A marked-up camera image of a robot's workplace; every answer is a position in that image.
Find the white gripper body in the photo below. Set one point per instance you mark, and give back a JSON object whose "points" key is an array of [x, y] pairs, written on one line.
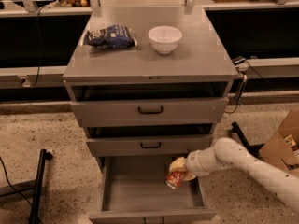
{"points": [[192, 162]]}

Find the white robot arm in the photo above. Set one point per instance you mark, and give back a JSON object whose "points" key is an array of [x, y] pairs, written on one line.
{"points": [[226, 153]]}

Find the grey bottom drawer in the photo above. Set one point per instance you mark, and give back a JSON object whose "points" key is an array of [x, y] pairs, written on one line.
{"points": [[134, 191]]}

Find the grey drawer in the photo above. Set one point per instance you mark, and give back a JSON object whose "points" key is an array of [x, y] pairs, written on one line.
{"points": [[144, 112], [148, 140], [134, 191]]}

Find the grey middle drawer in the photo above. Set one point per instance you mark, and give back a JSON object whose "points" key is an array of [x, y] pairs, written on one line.
{"points": [[148, 140]]}

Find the grey drawer cabinet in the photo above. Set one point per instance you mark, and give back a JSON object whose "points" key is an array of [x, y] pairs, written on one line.
{"points": [[199, 67]]}

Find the grey top drawer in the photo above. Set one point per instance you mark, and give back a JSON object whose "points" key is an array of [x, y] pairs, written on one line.
{"points": [[144, 112]]}

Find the black stand leg right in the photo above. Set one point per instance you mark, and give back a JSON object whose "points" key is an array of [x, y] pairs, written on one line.
{"points": [[253, 150]]}

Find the black stand leg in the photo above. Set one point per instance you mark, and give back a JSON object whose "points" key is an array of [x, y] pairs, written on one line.
{"points": [[253, 150], [43, 157]]}

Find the cardboard box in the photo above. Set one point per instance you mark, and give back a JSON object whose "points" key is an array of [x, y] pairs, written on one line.
{"points": [[277, 152]]}

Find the black power adapter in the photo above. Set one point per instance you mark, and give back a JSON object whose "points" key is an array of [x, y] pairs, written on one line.
{"points": [[238, 60]]}

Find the white bowl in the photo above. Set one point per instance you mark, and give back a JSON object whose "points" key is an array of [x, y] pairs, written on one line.
{"points": [[164, 39]]}

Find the black stand leg left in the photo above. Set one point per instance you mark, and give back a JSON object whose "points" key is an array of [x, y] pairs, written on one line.
{"points": [[43, 157]]}

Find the blue chip bag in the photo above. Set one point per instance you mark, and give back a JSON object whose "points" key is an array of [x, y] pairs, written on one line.
{"points": [[113, 37]]}

